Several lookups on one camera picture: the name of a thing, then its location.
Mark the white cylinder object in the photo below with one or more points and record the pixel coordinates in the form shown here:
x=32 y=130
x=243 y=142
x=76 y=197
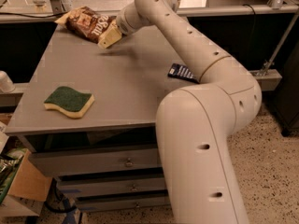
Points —
x=6 y=84

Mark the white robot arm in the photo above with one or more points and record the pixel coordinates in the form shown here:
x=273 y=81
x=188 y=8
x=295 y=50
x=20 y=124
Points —
x=193 y=123

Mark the green yellow sponge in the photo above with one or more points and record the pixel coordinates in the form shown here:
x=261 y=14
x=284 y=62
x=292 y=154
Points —
x=71 y=103

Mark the bottom grey drawer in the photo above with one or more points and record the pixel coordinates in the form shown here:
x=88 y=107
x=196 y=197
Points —
x=129 y=202

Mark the cardboard box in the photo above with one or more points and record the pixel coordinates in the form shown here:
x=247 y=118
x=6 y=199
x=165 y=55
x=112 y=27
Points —
x=25 y=189

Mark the top grey drawer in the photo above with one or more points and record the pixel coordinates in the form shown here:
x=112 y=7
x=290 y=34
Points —
x=96 y=160

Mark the grey drawer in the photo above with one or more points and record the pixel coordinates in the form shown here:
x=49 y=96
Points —
x=114 y=185
x=96 y=160
x=129 y=202

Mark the middle grey drawer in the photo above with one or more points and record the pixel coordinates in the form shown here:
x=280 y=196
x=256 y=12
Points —
x=114 y=185

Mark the green snack bags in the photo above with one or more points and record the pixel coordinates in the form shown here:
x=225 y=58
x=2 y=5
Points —
x=9 y=165

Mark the grey drawer cabinet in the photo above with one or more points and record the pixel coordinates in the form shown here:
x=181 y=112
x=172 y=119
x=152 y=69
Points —
x=128 y=81

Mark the blue rxbar blueberry bar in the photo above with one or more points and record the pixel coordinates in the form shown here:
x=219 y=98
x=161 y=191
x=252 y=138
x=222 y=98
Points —
x=182 y=72

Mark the brown chip bag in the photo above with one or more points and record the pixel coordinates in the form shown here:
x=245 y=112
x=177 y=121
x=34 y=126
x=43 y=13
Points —
x=85 y=22

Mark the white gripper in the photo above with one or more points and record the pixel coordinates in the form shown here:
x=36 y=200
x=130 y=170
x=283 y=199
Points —
x=123 y=24

